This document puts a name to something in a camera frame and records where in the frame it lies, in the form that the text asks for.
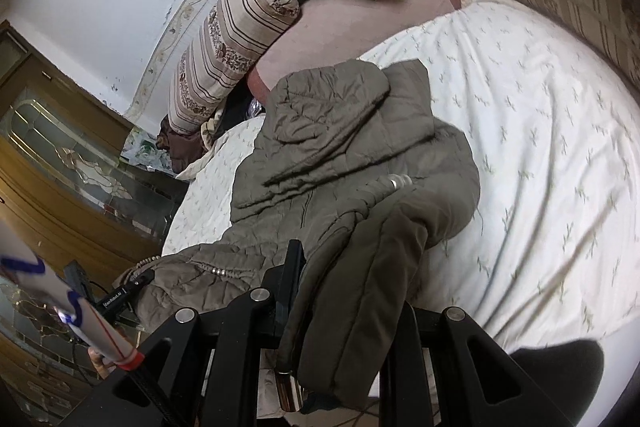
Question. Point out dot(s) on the pink quilted pillow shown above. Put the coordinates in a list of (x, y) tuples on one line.
[(329, 32)]

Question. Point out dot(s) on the wooden glass-door cabinet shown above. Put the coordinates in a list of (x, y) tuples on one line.
[(67, 192)]

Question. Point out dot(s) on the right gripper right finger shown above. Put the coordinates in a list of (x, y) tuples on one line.
[(402, 385)]

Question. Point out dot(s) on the olive hooded puffer jacket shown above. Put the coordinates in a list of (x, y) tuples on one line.
[(352, 163)]

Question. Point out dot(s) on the striped floral folded quilt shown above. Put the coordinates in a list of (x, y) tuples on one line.
[(234, 34)]

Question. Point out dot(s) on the floral plastic bag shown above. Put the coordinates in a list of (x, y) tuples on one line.
[(140, 150)]

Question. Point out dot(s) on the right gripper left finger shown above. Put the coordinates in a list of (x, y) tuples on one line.
[(238, 333)]

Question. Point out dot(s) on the dark brown garment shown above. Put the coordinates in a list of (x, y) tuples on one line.
[(183, 149)]

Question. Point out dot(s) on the white leaf-print quilt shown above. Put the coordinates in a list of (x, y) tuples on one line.
[(551, 253)]

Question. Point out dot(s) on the cream floral cloth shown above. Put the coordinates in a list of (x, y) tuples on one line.
[(210, 129)]

